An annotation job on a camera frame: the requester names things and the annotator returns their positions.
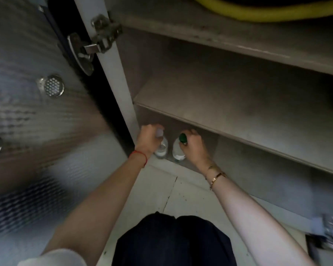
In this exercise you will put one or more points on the person's right hand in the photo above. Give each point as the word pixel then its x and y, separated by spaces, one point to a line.
pixel 197 152

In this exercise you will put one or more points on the person's left hand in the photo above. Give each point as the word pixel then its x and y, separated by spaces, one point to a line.
pixel 145 141

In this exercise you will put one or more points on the green-cap water bottle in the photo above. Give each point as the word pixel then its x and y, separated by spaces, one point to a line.
pixel 179 153

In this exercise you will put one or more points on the white-cap blue-label water bottle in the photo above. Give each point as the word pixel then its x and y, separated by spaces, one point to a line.
pixel 161 150

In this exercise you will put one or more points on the grey kitchen cabinet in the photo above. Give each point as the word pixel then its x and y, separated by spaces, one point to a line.
pixel 224 94

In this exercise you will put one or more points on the person's left forearm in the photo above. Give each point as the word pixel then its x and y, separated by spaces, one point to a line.
pixel 100 213

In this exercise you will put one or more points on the person's right forearm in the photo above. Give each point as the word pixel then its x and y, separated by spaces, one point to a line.
pixel 252 218

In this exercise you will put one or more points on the person's dark trousers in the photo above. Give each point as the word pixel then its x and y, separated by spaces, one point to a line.
pixel 169 241

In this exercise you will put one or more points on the metal cabinet hinge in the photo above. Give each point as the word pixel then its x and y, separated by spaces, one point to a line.
pixel 100 38
pixel 328 227

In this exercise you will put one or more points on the person's white shirt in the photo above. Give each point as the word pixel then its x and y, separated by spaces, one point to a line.
pixel 52 259

